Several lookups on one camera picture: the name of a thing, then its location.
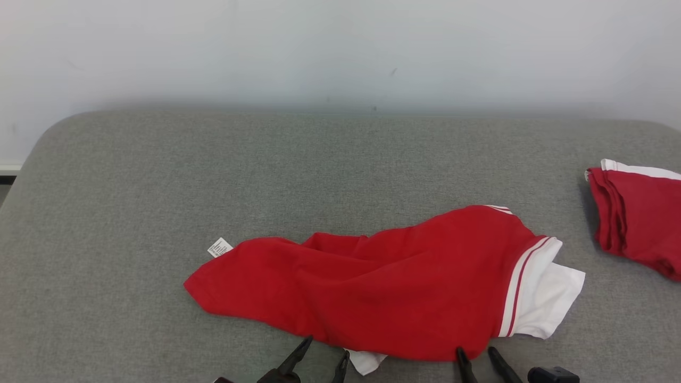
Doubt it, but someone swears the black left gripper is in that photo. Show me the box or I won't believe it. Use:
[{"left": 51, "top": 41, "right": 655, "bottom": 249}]
[{"left": 213, "top": 335, "right": 351, "bottom": 383}]

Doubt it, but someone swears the red shirt with white trim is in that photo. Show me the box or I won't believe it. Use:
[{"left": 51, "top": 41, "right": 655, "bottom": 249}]
[{"left": 585, "top": 159, "right": 681, "bottom": 282}]

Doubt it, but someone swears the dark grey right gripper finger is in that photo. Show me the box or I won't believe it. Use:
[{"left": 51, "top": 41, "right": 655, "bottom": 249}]
[
  {"left": 455, "top": 346, "right": 479, "bottom": 383},
  {"left": 487, "top": 346, "right": 523, "bottom": 383}
]

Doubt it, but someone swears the red shirt with white collar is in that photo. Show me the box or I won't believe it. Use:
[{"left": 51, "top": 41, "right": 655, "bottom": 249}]
[{"left": 184, "top": 205, "right": 586, "bottom": 376}]

